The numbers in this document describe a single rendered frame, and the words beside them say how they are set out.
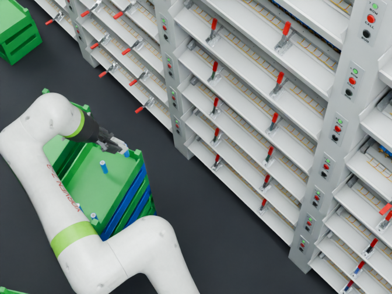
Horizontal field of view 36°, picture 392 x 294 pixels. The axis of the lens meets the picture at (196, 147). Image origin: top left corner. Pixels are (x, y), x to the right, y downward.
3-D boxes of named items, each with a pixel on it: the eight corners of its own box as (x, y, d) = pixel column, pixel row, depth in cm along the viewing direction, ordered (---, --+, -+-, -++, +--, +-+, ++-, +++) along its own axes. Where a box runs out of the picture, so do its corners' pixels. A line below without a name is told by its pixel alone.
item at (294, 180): (304, 205, 199) (297, 198, 186) (185, 97, 223) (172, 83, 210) (346, 161, 198) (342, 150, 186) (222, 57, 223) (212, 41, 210)
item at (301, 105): (319, 145, 165) (314, 130, 152) (177, 24, 189) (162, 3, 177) (370, 91, 164) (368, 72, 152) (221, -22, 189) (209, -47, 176)
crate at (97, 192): (100, 235, 194) (95, 226, 188) (49, 211, 200) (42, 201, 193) (144, 162, 208) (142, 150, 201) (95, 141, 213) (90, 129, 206)
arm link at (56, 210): (98, 221, 156) (75, 218, 146) (66, 248, 158) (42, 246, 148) (37, 119, 170) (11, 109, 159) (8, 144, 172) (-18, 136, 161)
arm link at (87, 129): (91, 120, 166) (76, 98, 170) (62, 148, 168) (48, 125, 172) (103, 126, 171) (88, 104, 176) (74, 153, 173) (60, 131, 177)
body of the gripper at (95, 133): (66, 126, 176) (83, 135, 185) (79, 146, 173) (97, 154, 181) (84, 109, 175) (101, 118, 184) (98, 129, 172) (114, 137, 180)
